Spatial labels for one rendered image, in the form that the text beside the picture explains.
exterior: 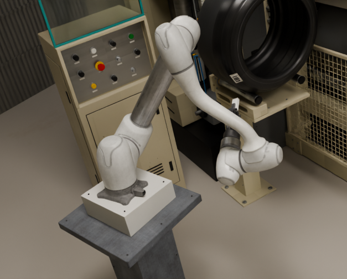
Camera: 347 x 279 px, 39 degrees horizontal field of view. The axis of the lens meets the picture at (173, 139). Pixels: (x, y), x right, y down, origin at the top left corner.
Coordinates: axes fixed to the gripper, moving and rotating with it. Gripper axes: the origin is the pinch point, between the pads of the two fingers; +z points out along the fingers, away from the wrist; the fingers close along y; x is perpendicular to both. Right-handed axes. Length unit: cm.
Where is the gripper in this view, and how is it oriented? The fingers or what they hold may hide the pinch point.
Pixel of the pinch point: (235, 104)
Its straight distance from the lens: 231.0
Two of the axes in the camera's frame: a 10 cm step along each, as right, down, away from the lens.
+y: 6.0, 5.2, 6.1
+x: 7.9, -2.3, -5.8
